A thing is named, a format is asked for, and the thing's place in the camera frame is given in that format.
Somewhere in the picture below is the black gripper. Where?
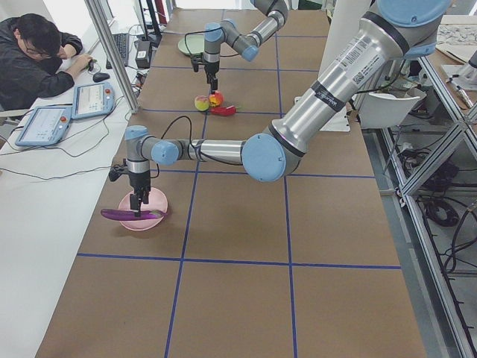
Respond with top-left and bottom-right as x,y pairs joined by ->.
108,158 -> 151,217
191,52 -> 220,94

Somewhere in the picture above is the purple eggplant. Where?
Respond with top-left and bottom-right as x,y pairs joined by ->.
100,209 -> 168,221

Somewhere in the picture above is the red chili pepper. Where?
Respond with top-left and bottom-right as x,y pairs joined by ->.
208,106 -> 237,116

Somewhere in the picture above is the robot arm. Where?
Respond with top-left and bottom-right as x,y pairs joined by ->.
191,0 -> 288,94
102,1 -> 450,221

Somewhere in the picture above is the pink plate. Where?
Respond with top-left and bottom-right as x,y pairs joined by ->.
120,188 -> 168,231

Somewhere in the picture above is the pink yellow peach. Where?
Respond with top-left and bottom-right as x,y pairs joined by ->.
194,95 -> 210,112

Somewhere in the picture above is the green plate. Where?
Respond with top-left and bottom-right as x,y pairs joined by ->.
177,34 -> 204,57

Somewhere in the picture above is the black keyboard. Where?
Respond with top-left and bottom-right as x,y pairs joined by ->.
108,33 -> 130,67

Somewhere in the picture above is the black computer mouse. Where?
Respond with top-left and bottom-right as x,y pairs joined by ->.
92,72 -> 110,83

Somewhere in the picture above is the far blue teach pendant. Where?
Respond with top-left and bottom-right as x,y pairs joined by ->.
72,81 -> 115,119

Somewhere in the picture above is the blue teach pendant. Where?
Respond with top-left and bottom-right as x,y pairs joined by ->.
15,106 -> 72,147
72,81 -> 115,119

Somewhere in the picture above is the near blue teach pendant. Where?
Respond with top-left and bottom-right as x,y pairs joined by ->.
15,106 -> 72,147

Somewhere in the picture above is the white chair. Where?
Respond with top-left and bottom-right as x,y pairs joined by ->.
358,88 -> 426,129

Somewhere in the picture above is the seated person in black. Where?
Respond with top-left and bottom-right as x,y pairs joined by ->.
1,13 -> 92,110

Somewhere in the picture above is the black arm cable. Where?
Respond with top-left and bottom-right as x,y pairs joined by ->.
148,115 -> 202,180

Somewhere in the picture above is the aluminium frame post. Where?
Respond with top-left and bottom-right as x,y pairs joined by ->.
84,0 -> 139,114

